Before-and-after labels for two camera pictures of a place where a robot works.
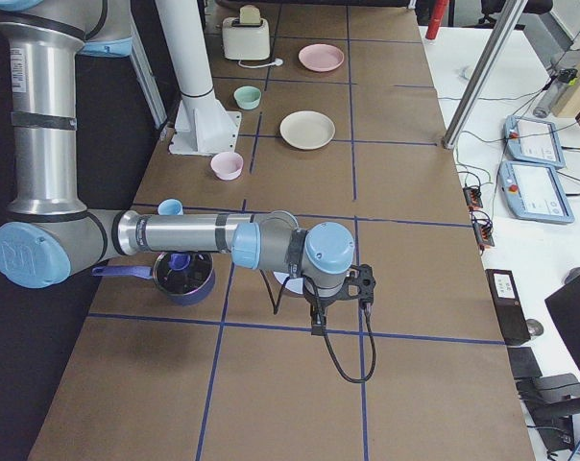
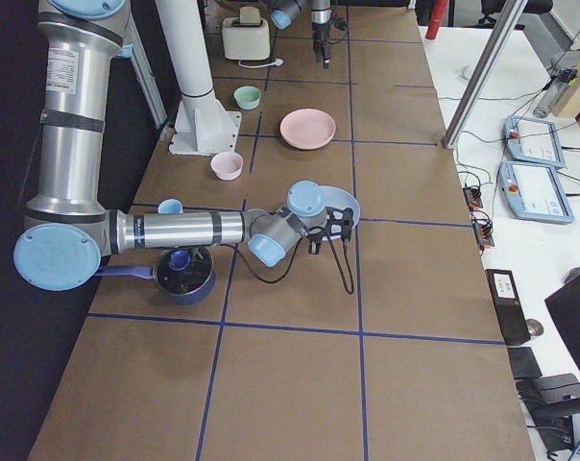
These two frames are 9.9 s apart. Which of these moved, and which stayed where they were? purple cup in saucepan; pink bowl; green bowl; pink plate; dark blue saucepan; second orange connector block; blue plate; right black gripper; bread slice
Moved: blue plate; right black gripper; pink plate
Stayed: second orange connector block; bread slice; purple cup in saucepan; green bowl; pink bowl; dark blue saucepan
